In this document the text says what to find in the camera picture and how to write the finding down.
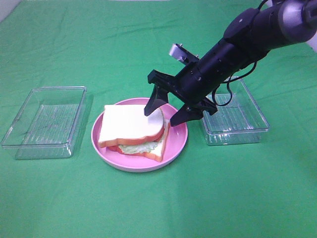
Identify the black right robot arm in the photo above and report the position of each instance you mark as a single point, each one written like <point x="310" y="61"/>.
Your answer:
<point x="247" y="39"/>

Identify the bread slice top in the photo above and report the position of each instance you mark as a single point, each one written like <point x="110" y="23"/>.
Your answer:
<point x="127" y="125"/>

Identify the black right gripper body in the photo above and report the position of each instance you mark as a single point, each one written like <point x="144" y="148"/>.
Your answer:
<point x="188" y="85"/>

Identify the clear plastic tray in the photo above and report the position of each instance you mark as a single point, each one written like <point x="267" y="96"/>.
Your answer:
<point x="238" y="119"/>
<point x="48" y="124"/>

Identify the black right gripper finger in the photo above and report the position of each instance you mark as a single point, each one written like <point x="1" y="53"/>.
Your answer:
<point x="185" y="114"/>
<point x="158" y="98"/>

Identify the bread slice bottom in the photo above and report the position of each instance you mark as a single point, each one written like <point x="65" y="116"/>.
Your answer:
<point x="158" y="158"/>

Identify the green lettuce leaf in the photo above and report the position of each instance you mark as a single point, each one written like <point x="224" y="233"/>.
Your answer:
<point x="154" y="147"/>

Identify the clear plastic tray left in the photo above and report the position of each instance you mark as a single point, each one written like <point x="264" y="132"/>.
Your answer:
<point x="48" y="124"/>

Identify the clear plastic tray right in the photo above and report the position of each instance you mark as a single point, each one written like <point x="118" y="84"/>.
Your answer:
<point x="238" y="119"/>

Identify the pink plate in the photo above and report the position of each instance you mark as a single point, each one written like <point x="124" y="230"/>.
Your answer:
<point x="176" y="141"/>

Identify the bread slice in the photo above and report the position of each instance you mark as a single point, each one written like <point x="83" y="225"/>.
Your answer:
<point x="127" y="125"/>
<point x="158" y="158"/>

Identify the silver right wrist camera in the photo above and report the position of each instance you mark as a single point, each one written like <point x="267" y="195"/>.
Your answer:
<point x="182" y="55"/>

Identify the green tablecloth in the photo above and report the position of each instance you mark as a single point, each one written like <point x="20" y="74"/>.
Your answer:
<point x="262" y="190"/>

